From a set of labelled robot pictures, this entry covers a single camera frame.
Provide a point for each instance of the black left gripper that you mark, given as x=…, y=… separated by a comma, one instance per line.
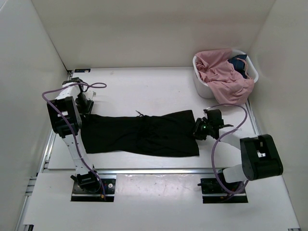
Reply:
x=87, y=110

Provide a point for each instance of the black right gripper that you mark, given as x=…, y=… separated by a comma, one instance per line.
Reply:
x=199, y=121

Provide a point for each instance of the black trousers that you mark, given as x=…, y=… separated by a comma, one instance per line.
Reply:
x=163, y=136

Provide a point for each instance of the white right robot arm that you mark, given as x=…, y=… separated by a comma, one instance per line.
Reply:
x=259, y=156

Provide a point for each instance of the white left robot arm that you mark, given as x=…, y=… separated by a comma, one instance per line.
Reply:
x=67, y=112

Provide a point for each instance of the pink trousers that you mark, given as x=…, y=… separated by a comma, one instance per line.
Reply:
x=227, y=85

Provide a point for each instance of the white laundry basket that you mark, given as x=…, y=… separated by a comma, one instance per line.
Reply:
x=204, y=90

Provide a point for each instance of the navy blue garment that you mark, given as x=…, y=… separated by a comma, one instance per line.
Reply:
x=240, y=64

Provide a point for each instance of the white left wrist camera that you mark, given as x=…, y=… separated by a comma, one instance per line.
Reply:
x=90, y=94

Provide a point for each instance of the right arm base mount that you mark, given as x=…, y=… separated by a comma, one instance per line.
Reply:
x=212, y=193

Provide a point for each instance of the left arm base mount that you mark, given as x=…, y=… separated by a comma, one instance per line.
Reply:
x=95, y=192

